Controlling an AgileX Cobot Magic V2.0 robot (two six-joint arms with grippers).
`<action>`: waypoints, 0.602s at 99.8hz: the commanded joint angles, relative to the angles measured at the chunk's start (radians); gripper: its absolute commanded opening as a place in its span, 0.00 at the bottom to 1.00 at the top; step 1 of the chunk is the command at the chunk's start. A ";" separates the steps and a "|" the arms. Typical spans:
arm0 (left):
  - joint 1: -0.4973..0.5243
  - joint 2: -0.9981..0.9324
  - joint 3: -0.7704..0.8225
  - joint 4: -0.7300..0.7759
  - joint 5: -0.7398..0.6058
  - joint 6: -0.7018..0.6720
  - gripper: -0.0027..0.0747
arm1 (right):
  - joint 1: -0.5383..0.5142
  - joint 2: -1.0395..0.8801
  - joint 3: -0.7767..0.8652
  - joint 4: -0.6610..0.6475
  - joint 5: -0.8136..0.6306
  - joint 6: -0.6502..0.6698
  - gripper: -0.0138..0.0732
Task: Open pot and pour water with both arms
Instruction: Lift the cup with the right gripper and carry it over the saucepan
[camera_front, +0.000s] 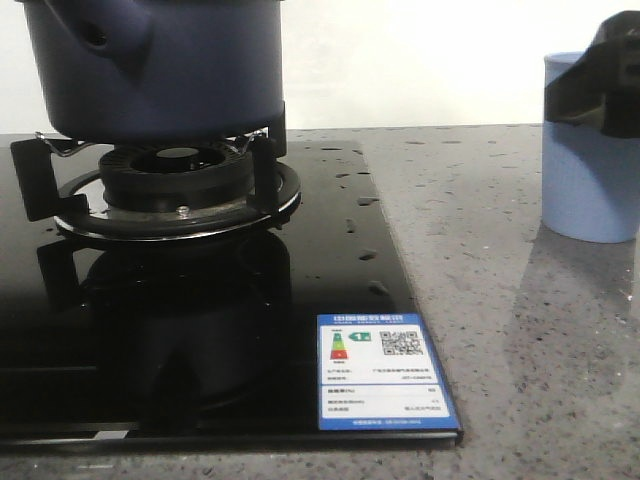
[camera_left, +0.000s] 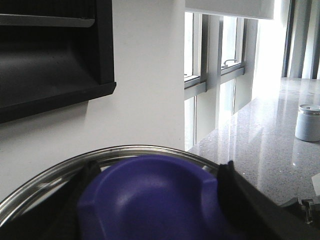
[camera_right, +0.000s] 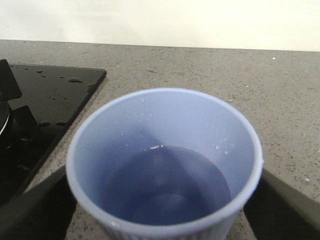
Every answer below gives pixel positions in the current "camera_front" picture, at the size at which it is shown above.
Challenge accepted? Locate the black glass gas stove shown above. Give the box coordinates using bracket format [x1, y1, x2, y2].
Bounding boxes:
[1, 141, 463, 452]

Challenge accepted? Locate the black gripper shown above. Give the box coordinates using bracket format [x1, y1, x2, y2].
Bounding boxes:
[544, 10, 639, 137]

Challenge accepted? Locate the black pot support grate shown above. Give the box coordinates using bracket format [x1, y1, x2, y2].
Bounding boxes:
[10, 113, 301, 243]

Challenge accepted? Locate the dark blue cooking pot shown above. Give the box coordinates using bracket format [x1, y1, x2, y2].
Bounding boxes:
[23, 1, 284, 143]

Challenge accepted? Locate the light blue ribbed cup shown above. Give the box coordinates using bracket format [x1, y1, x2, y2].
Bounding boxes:
[542, 51, 640, 245]

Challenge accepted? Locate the black gas burner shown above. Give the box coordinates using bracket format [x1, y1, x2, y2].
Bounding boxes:
[99, 142, 254, 213]

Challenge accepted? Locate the blue energy label sticker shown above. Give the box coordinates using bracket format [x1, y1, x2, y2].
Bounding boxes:
[317, 313, 462, 438]

